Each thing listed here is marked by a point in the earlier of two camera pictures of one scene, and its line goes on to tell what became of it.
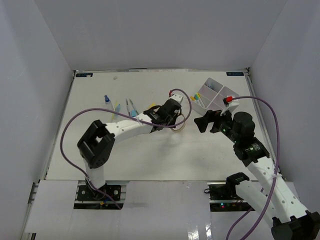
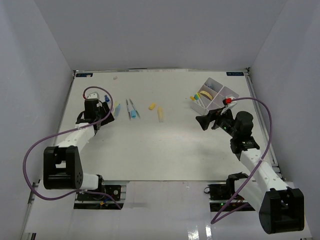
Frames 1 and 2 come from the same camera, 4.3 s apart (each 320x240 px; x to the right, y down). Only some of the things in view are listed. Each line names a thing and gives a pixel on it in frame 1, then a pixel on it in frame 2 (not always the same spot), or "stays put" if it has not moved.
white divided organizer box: (211, 96) stays put
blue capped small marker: (106, 98) stays put
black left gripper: (172, 123) to (106, 107)
